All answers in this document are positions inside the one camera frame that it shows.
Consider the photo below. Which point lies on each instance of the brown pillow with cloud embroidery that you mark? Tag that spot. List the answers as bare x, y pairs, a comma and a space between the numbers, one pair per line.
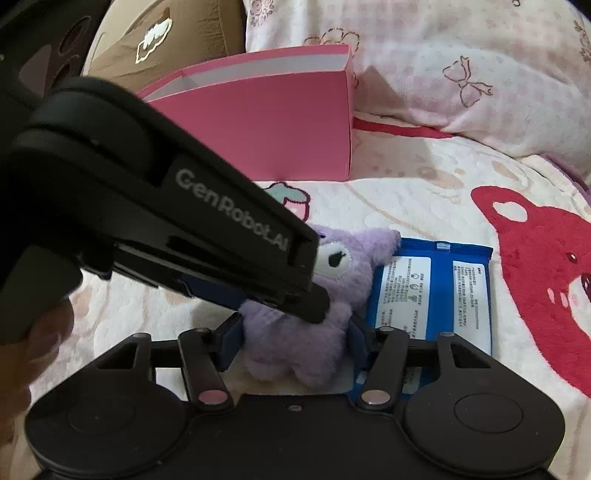
129, 55

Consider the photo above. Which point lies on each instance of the purple plush toy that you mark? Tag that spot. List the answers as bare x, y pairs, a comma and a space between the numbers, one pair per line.
295, 350

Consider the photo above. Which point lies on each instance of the bear printed blanket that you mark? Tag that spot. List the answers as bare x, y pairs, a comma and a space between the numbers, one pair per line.
415, 207

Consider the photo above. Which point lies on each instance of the person's left hand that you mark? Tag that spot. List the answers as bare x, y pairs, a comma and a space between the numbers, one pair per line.
46, 341

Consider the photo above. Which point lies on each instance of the blue and white packet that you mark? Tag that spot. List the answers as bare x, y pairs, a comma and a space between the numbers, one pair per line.
443, 295

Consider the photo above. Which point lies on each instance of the pink cardboard box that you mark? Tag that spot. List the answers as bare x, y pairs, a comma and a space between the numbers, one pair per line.
268, 124

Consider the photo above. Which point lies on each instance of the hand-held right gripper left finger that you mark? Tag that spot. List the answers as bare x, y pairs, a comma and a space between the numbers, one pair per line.
228, 341

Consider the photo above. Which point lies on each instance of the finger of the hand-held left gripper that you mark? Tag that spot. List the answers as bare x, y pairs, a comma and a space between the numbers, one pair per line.
207, 290

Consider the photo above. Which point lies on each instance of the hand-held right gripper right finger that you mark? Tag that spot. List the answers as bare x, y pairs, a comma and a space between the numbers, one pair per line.
358, 341

